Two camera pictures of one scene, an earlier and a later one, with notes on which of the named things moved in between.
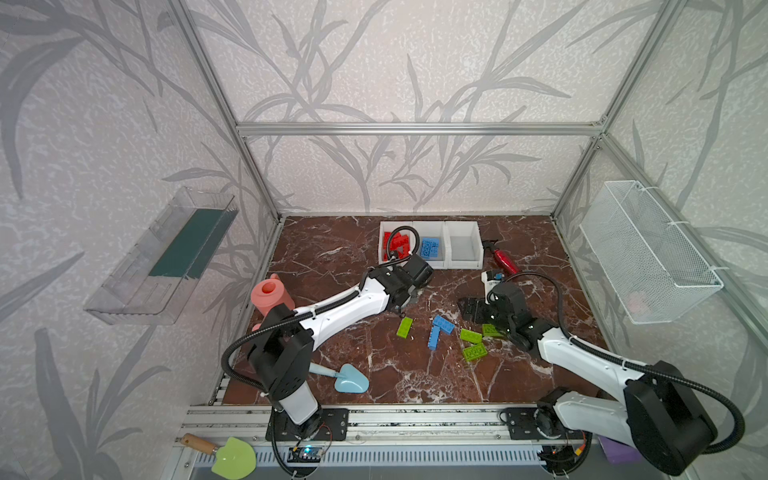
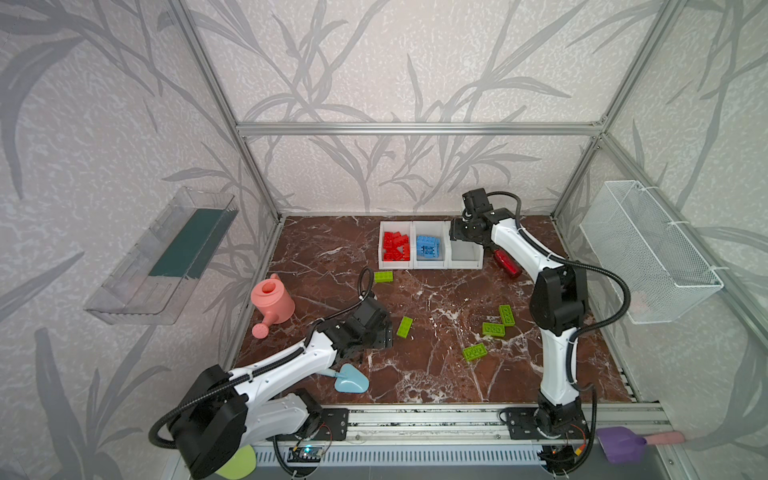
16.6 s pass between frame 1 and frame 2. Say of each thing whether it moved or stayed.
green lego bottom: stayed
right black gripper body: moved
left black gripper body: moved
